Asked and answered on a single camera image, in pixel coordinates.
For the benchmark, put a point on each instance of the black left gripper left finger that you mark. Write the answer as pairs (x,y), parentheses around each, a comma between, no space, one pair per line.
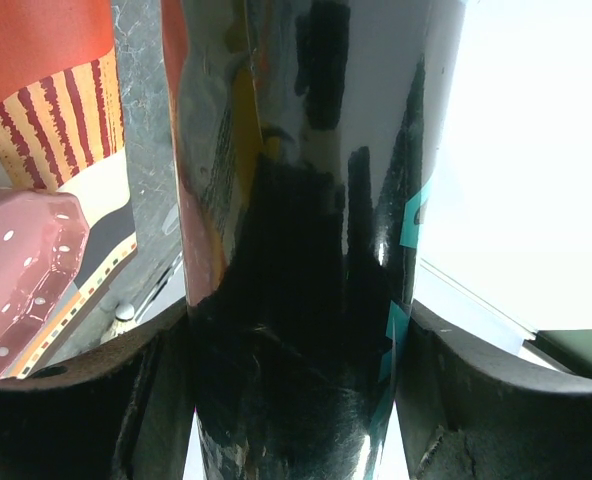
(122,410)

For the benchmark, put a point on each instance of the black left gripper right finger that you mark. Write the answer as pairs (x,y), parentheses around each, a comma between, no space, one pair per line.
(469,410)

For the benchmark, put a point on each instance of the white feather shuttlecock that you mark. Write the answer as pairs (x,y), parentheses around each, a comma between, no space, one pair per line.
(124,315)

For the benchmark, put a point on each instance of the black shuttlecock tube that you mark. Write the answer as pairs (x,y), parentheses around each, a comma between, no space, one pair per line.
(307,135)

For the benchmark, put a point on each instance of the pink dotted plate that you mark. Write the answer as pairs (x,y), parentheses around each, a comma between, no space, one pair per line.
(42,239)

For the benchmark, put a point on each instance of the colourful patchwork placemat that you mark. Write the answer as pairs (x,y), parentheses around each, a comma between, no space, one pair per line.
(83,110)

